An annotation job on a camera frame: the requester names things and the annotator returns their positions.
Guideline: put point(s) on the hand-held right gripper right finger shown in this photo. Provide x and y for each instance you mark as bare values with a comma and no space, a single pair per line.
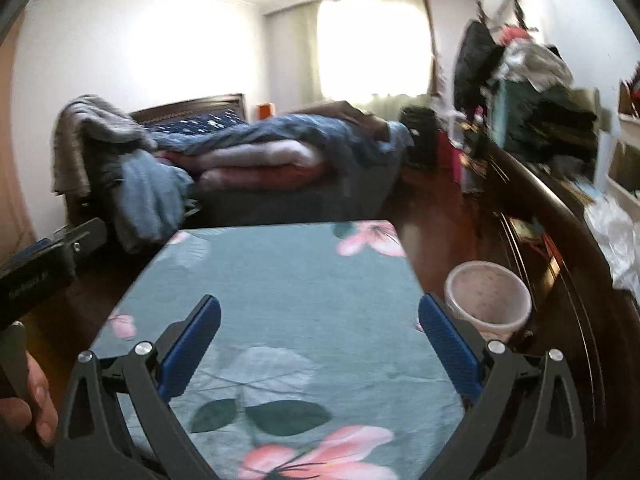
447,345

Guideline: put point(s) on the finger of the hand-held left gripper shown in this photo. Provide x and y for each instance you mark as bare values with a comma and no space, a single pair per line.
30,252
87,237

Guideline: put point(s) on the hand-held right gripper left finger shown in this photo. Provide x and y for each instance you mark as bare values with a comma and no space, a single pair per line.
192,345

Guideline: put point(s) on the white pink-speckled waste bin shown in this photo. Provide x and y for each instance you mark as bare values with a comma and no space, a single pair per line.
485,290

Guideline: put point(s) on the person's left hand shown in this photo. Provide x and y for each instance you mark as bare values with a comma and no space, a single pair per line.
35,400

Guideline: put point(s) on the blue-grey cloth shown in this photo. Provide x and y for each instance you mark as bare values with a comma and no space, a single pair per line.
150,195

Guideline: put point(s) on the grey knitted blanket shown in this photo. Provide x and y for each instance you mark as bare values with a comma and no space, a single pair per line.
90,120

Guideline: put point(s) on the green floral tablecloth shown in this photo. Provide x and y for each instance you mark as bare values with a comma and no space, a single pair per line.
300,285

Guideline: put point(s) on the red book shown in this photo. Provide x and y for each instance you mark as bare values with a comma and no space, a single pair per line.
550,255

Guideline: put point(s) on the navy star pillow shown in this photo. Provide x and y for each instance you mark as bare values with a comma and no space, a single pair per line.
200,121

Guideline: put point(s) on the dark wooden cabinet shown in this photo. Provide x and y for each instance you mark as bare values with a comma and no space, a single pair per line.
560,210

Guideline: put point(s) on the folded pink blanket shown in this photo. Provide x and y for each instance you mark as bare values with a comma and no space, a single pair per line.
250,160

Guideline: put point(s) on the bed with dark grey sheet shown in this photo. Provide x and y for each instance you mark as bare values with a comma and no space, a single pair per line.
300,197

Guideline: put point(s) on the pink plastic container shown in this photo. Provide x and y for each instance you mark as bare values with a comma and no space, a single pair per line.
450,155

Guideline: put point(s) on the white plastic bag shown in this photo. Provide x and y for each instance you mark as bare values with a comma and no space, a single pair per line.
615,240

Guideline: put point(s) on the black suitcase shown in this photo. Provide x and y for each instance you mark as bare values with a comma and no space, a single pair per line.
420,135

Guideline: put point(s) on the orange box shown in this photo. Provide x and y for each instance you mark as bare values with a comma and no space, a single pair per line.
266,111

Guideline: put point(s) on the teal storage box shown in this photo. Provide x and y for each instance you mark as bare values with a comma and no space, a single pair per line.
507,110

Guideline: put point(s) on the pile of dark clothes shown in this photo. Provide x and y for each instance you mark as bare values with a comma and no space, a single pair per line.
550,125

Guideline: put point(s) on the light window curtain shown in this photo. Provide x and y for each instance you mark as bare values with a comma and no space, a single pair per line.
400,105

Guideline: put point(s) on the blue patterned quilt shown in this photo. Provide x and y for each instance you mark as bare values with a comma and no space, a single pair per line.
310,130

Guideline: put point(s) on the white shelf unit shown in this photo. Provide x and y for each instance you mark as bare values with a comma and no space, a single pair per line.
614,160

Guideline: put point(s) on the brown coat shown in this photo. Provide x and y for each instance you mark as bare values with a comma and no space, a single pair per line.
345,110

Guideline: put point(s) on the hanging black clothes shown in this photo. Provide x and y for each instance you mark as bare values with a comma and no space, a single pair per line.
475,60

